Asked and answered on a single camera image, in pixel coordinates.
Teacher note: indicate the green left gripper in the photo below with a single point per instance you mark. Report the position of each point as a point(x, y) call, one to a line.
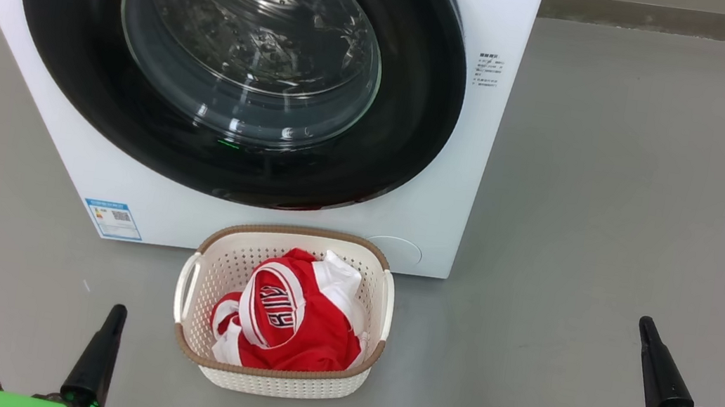
point(22, 404)

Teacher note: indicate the red and white jersey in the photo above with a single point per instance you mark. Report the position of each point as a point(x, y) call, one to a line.
point(315, 339)

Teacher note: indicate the black round glass washer door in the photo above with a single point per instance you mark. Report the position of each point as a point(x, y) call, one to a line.
point(65, 48)

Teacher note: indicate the cream perforated laundry basket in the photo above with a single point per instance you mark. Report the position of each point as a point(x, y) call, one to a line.
point(210, 274)

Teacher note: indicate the white front-load washing machine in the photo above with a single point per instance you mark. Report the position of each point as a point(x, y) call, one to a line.
point(466, 175)

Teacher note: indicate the blue energy label sticker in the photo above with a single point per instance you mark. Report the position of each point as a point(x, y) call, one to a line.
point(113, 219)

